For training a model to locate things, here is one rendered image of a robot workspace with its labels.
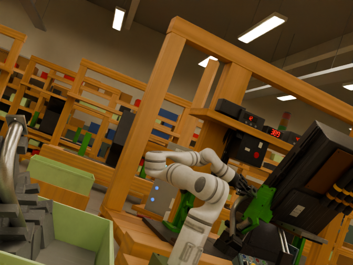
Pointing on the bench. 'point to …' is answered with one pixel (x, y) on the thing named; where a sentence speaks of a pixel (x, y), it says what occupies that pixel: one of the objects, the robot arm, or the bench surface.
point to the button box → (246, 260)
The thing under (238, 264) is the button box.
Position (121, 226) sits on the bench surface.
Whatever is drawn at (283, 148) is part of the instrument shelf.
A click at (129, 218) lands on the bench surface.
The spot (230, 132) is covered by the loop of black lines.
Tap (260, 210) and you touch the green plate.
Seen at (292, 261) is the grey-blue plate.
